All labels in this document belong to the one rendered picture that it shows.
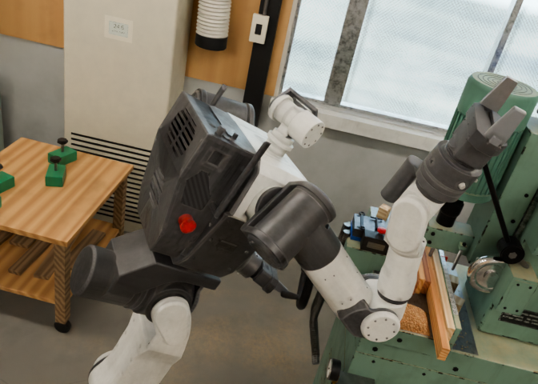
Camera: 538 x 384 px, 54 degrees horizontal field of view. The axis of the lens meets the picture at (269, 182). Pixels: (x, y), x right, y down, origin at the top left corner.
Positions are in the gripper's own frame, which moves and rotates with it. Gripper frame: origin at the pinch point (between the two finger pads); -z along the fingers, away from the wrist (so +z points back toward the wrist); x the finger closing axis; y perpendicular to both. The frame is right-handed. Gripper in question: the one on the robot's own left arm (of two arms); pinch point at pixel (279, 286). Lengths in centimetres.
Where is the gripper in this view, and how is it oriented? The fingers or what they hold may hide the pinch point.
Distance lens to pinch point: 175.6
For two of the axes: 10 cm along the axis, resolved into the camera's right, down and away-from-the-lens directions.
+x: 0.6, 2.7, -9.6
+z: -7.5, -6.3, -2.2
